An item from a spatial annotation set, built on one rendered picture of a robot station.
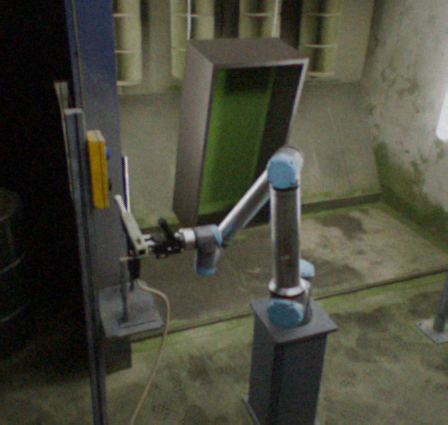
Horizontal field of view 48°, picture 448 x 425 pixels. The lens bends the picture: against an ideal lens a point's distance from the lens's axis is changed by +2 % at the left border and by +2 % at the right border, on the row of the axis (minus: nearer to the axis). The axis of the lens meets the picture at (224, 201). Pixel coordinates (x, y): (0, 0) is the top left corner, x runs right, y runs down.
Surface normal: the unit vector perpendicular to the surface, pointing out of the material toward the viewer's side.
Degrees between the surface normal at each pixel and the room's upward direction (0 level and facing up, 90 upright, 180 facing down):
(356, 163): 57
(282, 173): 83
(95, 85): 90
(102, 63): 90
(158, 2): 90
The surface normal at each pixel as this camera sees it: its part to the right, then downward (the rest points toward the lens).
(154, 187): 0.33, -0.15
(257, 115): 0.44, 0.58
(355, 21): 0.37, 0.42
